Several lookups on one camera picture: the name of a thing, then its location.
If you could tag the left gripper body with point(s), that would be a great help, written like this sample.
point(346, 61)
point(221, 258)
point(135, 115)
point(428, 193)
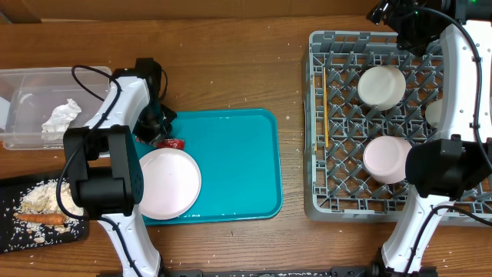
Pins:
point(155, 121)

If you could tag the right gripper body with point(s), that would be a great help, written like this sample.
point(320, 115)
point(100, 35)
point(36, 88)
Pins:
point(417, 35)

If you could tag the red snack wrapper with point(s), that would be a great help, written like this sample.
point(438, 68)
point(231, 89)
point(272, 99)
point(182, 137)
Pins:
point(171, 143)

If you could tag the large white plate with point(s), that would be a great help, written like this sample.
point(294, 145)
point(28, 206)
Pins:
point(172, 183)

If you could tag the white bowl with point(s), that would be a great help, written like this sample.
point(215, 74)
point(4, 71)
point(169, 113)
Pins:
point(381, 87)

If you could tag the white cup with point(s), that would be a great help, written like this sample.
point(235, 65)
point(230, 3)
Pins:
point(433, 113)

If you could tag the large white tissue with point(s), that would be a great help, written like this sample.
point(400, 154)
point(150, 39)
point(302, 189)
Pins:
point(62, 116)

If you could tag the rice and peanut shells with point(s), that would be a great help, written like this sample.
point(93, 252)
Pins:
point(42, 204)

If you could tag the orange carrot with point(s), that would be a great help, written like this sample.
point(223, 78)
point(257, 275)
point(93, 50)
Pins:
point(46, 219)

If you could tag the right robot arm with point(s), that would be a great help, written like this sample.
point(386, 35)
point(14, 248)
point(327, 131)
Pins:
point(459, 157)

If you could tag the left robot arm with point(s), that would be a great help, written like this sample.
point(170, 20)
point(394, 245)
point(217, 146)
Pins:
point(102, 164)

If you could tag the grey dishwasher rack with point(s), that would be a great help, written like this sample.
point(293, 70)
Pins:
point(337, 188)

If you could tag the black waste tray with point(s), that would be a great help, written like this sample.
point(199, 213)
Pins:
point(23, 238)

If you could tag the teal plastic tray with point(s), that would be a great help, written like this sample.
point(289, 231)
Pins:
point(237, 152)

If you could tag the clear plastic bin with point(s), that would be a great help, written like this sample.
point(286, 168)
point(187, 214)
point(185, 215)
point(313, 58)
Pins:
point(29, 96)

